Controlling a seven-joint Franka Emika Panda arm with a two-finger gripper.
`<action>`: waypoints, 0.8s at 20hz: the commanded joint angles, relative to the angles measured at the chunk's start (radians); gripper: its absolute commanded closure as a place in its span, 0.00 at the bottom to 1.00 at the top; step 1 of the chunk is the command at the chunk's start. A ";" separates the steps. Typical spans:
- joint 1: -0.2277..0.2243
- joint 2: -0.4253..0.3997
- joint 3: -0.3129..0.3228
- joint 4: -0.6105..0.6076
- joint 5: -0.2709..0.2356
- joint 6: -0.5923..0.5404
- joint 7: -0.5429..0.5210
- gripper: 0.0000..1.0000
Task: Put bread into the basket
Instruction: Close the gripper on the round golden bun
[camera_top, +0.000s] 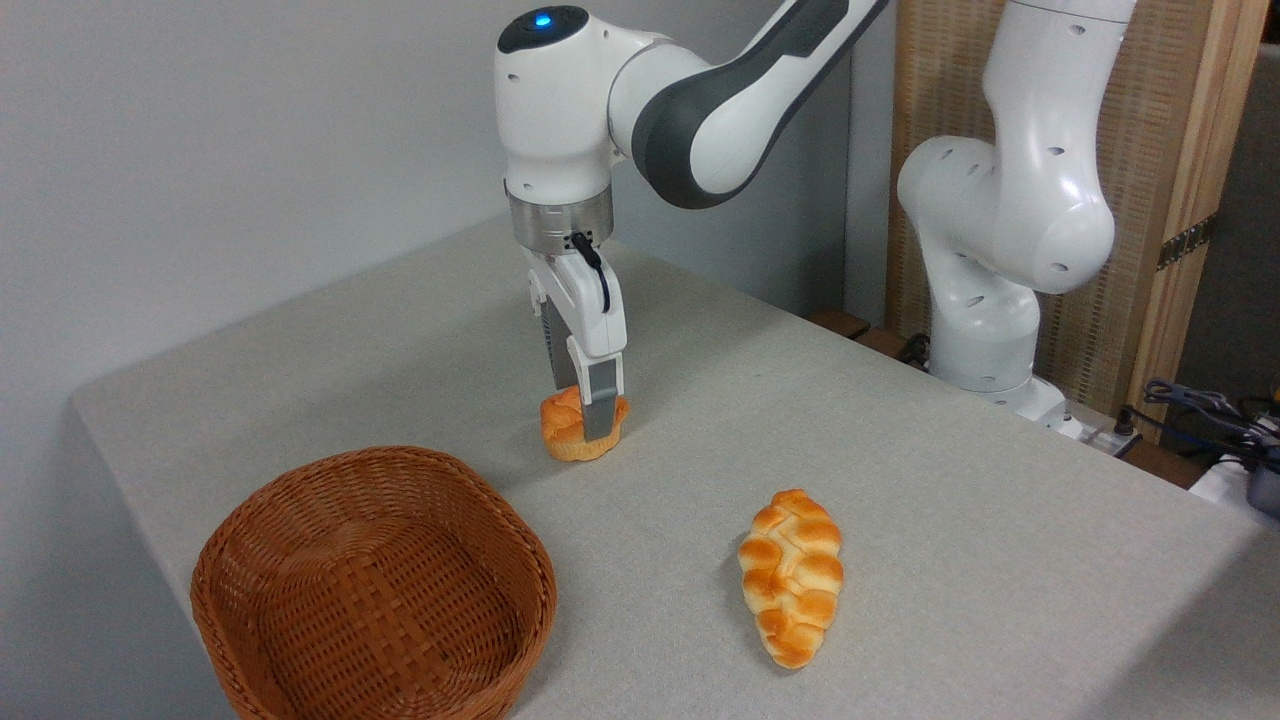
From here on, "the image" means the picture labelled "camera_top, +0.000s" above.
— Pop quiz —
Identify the long braided bread loaf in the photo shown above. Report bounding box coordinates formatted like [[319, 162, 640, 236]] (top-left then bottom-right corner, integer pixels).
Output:
[[737, 488, 845, 670]]

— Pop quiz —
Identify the round braided bread roll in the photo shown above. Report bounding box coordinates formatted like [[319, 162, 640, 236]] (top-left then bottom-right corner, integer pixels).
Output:
[[540, 385, 631, 463]]

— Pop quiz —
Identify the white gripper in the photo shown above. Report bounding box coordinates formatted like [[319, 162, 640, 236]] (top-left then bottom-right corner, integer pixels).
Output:
[[524, 245, 628, 442]]

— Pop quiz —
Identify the dark tangled cable bundle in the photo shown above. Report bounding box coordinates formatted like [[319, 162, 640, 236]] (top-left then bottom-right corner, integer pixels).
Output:
[[1143, 378, 1280, 471]]

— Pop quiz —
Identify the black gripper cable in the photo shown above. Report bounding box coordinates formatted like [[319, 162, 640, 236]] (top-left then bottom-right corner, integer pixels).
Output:
[[568, 232, 611, 313]]

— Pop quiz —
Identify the brown wicker basket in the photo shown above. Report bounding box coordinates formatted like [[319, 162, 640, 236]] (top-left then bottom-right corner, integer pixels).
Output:
[[190, 446, 558, 720]]

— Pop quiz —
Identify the metal hinge strip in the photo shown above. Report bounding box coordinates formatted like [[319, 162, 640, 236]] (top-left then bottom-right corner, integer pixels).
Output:
[[1157, 213, 1219, 271]]

